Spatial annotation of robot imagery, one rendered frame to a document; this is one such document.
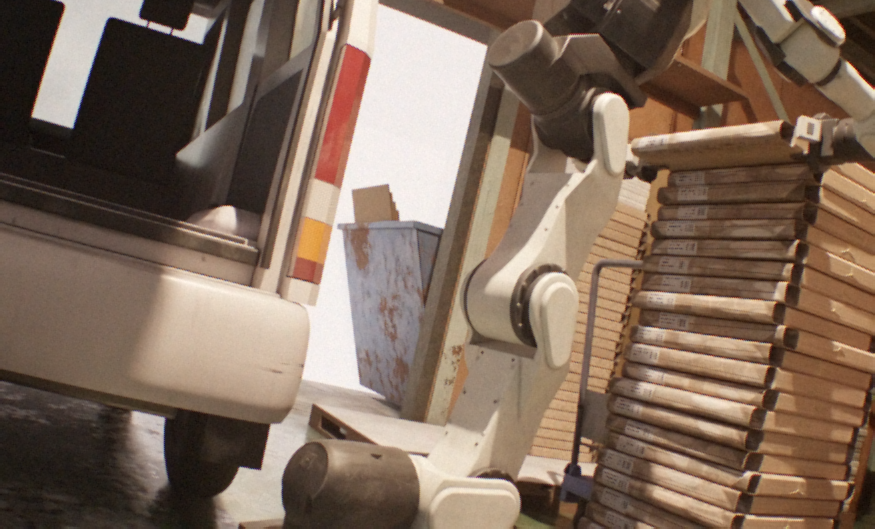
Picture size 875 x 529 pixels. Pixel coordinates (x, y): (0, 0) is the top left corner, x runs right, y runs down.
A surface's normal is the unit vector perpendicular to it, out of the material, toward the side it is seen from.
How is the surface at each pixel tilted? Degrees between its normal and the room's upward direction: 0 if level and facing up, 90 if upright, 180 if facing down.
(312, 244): 85
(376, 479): 57
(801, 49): 112
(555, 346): 90
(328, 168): 85
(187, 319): 86
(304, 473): 73
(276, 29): 81
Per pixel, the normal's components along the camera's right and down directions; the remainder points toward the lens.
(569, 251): 0.63, 0.09
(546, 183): -0.63, -0.52
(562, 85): 0.40, 0.41
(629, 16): 0.25, 0.04
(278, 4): 0.47, -0.13
